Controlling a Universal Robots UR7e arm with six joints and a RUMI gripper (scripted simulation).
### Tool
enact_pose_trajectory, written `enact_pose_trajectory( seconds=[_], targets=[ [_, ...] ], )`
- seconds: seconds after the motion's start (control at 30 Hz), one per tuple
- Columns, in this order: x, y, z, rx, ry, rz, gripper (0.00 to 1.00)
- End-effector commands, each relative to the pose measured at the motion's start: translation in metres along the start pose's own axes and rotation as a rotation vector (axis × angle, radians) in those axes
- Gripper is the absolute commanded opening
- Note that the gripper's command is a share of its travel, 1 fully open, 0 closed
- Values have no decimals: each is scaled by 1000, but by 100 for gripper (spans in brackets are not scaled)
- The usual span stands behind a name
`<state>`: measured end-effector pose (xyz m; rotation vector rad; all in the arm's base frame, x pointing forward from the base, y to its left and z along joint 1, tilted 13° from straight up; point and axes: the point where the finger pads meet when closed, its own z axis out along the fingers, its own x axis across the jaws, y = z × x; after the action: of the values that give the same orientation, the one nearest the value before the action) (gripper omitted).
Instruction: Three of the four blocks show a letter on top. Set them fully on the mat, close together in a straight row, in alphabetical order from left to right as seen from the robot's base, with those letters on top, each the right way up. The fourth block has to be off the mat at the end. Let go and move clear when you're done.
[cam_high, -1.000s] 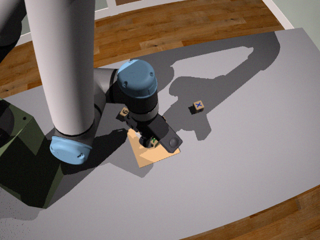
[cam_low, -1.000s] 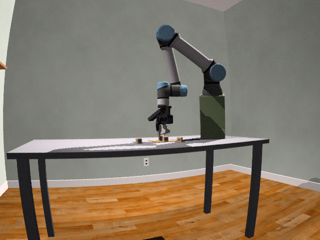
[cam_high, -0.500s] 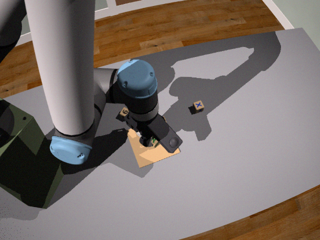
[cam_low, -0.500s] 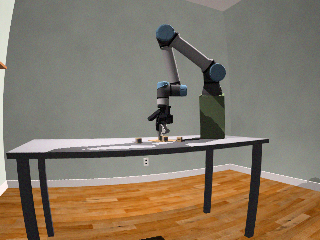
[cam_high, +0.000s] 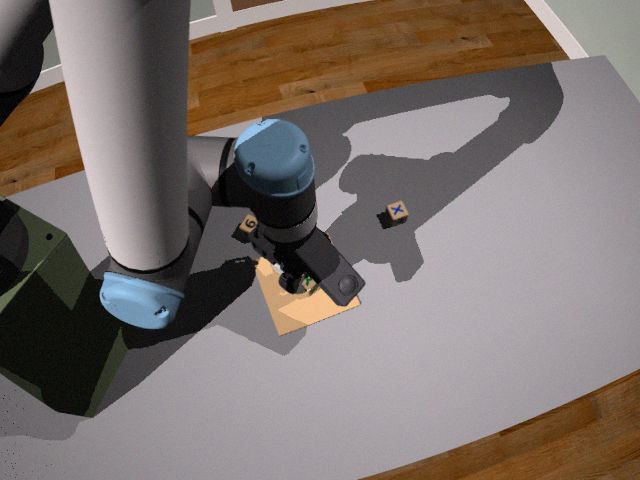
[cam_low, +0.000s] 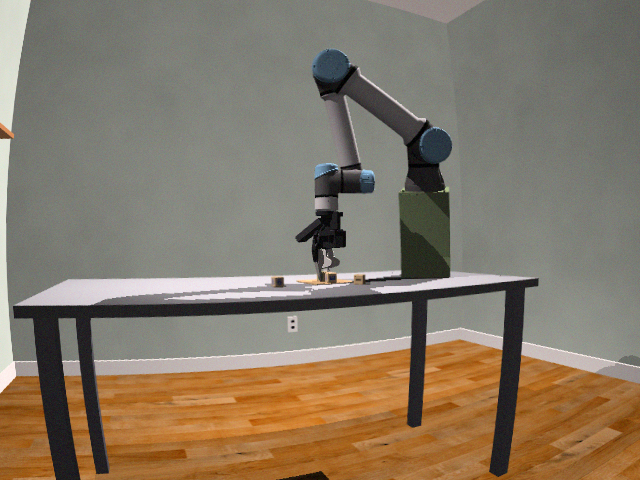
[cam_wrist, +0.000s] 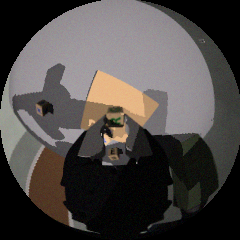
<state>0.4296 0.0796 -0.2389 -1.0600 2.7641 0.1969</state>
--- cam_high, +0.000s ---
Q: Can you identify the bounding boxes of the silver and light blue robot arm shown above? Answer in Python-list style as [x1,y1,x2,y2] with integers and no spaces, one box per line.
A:
[0,0,365,329]

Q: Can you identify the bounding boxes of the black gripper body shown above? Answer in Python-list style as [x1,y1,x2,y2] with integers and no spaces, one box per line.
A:
[248,222,317,280]

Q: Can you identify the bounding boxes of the tan square mat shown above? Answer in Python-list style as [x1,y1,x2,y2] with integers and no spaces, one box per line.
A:
[252,257,360,336]

